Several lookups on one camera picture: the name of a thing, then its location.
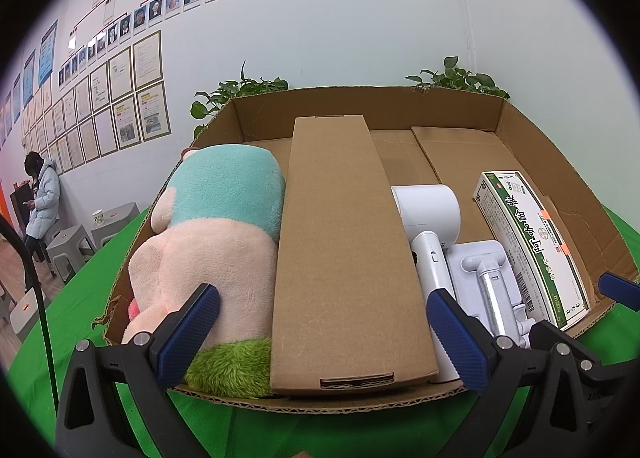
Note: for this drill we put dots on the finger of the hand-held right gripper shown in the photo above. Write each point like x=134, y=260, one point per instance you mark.
x=602, y=365
x=622, y=290

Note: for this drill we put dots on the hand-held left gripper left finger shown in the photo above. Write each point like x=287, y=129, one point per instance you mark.
x=185, y=333

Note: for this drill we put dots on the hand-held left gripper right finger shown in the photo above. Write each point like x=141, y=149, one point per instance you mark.
x=457, y=338

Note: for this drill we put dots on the white phone stand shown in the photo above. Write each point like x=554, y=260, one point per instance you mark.
x=475, y=258

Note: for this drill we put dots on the white box with green label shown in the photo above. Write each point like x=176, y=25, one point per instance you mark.
x=530, y=238

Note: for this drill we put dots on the white hair dryer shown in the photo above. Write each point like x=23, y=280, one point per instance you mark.
x=425, y=208

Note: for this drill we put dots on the large cardboard box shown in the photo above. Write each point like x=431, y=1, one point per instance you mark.
x=530, y=138

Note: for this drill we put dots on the pink and teal plush toy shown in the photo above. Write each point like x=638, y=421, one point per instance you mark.
x=210, y=248

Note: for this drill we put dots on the green tablecloth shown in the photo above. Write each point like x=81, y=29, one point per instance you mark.
x=75, y=298

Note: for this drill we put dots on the grey plastic stool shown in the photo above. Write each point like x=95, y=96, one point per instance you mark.
x=27, y=313
x=120, y=218
x=70, y=248

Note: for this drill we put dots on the white paper cup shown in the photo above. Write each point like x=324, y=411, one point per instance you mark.
x=98, y=218

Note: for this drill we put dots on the long flat brown carton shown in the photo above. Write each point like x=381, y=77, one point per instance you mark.
x=345, y=238

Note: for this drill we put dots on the large potted green plant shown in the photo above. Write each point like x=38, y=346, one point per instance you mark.
x=235, y=88

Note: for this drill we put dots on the small potted green plant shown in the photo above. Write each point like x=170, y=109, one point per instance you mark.
x=460, y=78

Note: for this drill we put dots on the group of framed wall documents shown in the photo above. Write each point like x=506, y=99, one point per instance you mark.
x=125, y=108

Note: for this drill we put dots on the blue framed wall poster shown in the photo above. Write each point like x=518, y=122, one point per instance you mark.
x=47, y=50

